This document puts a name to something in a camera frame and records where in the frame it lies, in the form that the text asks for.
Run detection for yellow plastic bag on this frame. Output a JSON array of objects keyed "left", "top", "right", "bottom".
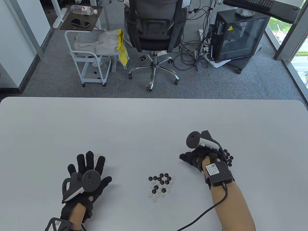
[{"left": 116, "top": 29, "right": 129, "bottom": 70}]

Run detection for cluster of white go stones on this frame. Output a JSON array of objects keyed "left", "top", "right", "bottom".
[{"left": 93, "top": 154, "right": 108, "bottom": 166}]

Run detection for tangle of black floor cables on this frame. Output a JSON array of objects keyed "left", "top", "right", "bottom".
[{"left": 173, "top": 0, "right": 214, "bottom": 71}]

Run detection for aluminium frame post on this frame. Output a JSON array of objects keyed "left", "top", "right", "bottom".
[{"left": 197, "top": 0, "right": 216, "bottom": 72}]

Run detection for black keyboard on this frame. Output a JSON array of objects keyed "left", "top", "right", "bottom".
[{"left": 237, "top": 0, "right": 275, "bottom": 12}]

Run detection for white papers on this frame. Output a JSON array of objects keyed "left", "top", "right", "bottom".
[{"left": 205, "top": 53, "right": 231, "bottom": 68}]

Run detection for round silver stand base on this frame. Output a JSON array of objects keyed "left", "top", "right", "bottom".
[{"left": 236, "top": 7, "right": 255, "bottom": 18}]

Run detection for black mesh office chair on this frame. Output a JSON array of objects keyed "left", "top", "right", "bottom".
[{"left": 124, "top": 0, "right": 188, "bottom": 93}]

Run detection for black wrist box cable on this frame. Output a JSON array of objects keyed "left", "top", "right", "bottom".
[{"left": 177, "top": 182, "right": 228, "bottom": 231}]

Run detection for black and white right controller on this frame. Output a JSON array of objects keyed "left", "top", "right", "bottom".
[{"left": 186, "top": 130, "right": 227, "bottom": 164}]

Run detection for black labelled wrist camera box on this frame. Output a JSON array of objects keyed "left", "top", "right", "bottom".
[{"left": 205, "top": 162, "right": 235, "bottom": 187}]

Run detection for clear plastic water bottle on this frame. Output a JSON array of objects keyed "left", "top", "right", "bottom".
[{"left": 71, "top": 4, "right": 98, "bottom": 15}]

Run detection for black patterned wrist camera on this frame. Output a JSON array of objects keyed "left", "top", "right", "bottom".
[{"left": 45, "top": 217, "right": 74, "bottom": 231}]

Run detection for person's right hand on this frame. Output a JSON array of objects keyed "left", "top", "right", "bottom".
[{"left": 179, "top": 146, "right": 225, "bottom": 172}]

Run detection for person's left hand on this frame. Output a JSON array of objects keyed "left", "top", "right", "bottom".
[{"left": 60, "top": 151, "right": 112, "bottom": 223}]

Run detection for white rolling cart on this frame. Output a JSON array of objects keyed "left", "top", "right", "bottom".
[{"left": 64, "top": 30, "right": 111, "bottom": 87}]

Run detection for grey fabric bag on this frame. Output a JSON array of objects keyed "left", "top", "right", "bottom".
[{"left": 74, "top": 30, "right": 121, "bottom": 57}]

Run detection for black and white left controller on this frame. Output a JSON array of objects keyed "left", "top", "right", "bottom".
[{"left": 62, "top": 170, "right": 101, "bottom": 202}]

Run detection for cluster of black go stones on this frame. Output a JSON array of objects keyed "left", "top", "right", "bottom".
[{"left": 223, "top": 149, "right": 234, "bottom": 167}]

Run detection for black smartphone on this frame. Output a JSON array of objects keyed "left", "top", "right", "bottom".
[{"left": 70, "top": 18, "right": 91, "bottom": 28}]

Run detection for black and white controller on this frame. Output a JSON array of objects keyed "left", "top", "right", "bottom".
[
  {"left": 186, "top": 130, "right": 227, "bottom": 164},
  {"left": 62, "top": 170, "right": 101, "bottom": 202}
]

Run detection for pile of mixed go stones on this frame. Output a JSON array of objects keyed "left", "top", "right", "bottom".
[{"left": 148, "top": 173, "right": 176, "bottom": 202}]

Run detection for brown side table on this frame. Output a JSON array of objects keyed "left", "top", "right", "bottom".
[{"left": 60, "top": 5, "right": 103, "bottom": 31}]

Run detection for person's right forearm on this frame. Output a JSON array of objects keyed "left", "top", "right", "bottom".
[{"left": 202, "top": 155, "right": 256, "bottom": 231}]

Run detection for white desk leg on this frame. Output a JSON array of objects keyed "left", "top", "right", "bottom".
[{"left": 52, "top": 0, "right": 68, "bottom": 30}]

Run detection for black computer case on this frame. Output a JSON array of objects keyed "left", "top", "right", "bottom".
[{"left": 211, "top": 10, "right": 270, "bottom": 63}]

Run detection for grey window pillar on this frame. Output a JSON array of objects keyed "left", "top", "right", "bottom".
[{"left": 274, "top": 0, "right": 308, "bottom": 62}]

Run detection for black wheeled platform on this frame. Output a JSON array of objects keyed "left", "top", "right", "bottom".
[{"left": 227, "top": 52, "right": 261, "bottom": 74}]

